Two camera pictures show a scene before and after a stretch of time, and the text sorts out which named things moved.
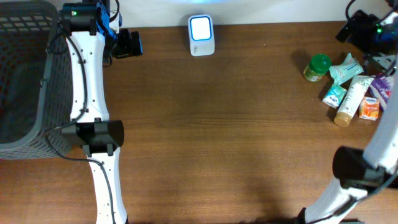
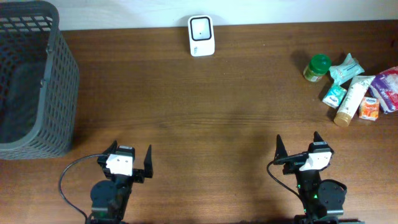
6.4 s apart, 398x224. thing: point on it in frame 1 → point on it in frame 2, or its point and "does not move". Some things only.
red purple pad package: x=382 y=87 does not move
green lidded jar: x=319 y=64 does not move
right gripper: x=359 y=22 → x=293 y=162
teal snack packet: x=349 y=69 does not move
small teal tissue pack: x=334 y=96 does not move
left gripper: x=127 y=48 → x=140 y=173
